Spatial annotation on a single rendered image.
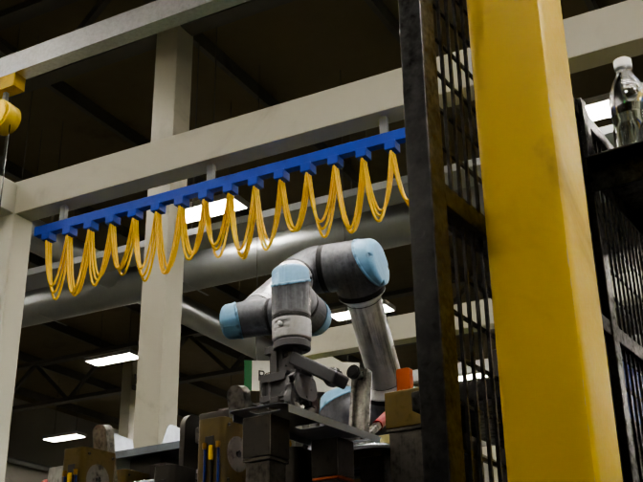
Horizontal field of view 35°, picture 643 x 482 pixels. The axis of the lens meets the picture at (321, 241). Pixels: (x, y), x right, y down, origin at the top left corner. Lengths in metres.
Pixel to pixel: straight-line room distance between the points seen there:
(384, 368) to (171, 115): 8.95
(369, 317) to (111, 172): 3.78
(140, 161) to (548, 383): 4.94
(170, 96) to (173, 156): 5.65
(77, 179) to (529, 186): 5.12
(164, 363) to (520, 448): 9.12
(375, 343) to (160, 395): 7.68
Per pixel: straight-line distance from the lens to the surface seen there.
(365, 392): 2.06
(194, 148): 5.74
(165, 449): 2.51
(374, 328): 2.46
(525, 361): 1.16
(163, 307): 10.35
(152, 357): 10.25
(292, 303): 1.93
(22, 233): 6.47
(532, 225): 1.21
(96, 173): 6.14
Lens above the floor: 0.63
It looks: 24 degrees up
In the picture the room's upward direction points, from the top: 1 degrees counter-clockwise
